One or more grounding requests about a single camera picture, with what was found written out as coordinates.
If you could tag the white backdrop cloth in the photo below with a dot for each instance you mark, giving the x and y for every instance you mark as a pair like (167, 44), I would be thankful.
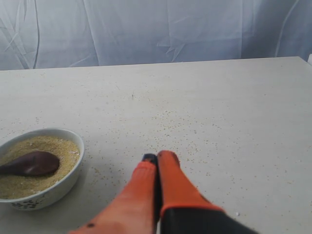
(73, 33)

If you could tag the white ceramic bowl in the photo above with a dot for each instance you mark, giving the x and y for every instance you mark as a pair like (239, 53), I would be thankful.
(58, 190)

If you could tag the yellow grain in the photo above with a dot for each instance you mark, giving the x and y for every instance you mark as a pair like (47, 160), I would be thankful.
(13, 187)

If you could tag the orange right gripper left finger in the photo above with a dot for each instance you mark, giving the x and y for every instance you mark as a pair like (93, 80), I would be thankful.
(134, 210)

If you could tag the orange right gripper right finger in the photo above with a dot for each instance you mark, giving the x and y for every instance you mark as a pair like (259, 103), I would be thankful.
(184, 209)

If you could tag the dark red wooden spoon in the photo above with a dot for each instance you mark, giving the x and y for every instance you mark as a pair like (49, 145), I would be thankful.
(38, 163)

